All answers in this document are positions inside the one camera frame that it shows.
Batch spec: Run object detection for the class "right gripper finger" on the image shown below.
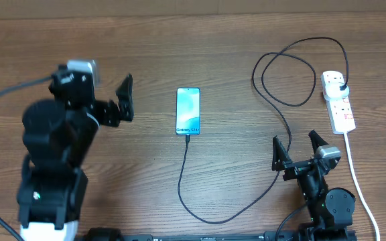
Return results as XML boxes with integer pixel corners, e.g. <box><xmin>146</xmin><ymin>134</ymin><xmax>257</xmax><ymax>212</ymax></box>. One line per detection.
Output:
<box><xmin>308</xmin><ymin>130</ymin><xmax>328</xmax><ymax>156</ymax></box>
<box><xmin>271</xmin><ymin>136</ymin><xmax>292</xmax><ymax>171</ymax></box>

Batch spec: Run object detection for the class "blue Galaxy smartphone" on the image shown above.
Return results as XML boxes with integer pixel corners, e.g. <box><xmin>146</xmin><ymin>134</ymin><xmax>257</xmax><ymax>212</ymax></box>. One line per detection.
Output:
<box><xmin>176</xmin><ymin>88</ymin><xmax>200</xmax><ymax>135</ymax></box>

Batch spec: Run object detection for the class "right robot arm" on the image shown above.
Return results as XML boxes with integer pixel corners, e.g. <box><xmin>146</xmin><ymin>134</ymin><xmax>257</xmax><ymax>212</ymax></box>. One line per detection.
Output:
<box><xmin>265</xmin><ymin>131</ymin><xmax>357</xmax><ymax>241</ymax></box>

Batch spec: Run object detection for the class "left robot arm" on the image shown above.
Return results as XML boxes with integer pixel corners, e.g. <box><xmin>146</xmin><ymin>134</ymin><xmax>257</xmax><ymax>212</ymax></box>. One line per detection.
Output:
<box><xmin>17</xmin><ymin>66</ymin><xmax>134</xmax><ymax>240</ymax></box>

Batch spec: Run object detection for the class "white power strip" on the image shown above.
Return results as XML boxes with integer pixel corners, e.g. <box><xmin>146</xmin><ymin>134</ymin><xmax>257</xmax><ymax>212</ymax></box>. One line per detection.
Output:
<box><xmin>320</xmin><ymin>70</ymin><xmax>356</xmax><ymax>135</ymax></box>

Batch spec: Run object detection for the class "white power strip cord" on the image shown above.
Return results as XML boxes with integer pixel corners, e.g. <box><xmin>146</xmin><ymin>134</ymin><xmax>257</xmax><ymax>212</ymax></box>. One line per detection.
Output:
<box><xmin>342</xmin><ymin>132</ymin><xmax>381</xmax><ymax>241</ymax></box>

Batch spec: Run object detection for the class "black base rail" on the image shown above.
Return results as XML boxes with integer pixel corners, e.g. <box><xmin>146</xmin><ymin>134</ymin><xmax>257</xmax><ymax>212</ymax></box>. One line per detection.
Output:
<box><xmin>74</xmin><ymin>228</ymin><xmax>357</xmax><ymax>241</ymax></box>

